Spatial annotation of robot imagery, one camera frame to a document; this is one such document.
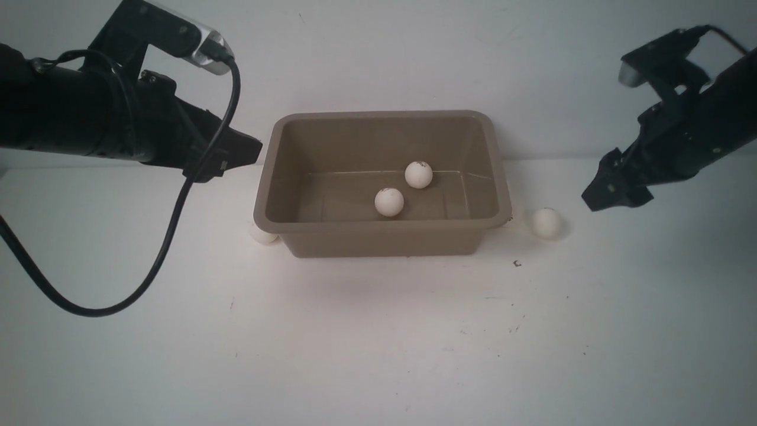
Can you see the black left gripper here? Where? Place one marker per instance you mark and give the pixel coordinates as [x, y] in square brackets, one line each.
[179, 133]

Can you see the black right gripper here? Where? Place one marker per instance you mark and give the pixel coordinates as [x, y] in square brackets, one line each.
[672, 146]

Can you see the white plain table-tennis ball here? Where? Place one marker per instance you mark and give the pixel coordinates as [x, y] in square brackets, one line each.
[389, 202]

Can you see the white ball with logo rear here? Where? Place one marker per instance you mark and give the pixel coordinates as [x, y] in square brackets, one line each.
[419, 175]

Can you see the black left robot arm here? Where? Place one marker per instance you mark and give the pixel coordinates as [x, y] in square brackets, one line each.
[84, 104]

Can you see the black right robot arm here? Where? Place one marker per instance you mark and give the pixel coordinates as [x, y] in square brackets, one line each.
[733, 122]

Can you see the tan plastic bin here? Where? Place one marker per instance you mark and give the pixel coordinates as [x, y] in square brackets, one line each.
[323, 170]

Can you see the white ball left of bin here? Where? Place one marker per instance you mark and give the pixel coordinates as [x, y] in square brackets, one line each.
[260, 236]

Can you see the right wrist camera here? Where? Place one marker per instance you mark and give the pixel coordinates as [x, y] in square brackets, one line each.
[663, 64]

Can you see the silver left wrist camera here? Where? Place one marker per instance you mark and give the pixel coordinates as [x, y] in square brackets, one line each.
[135, 25]

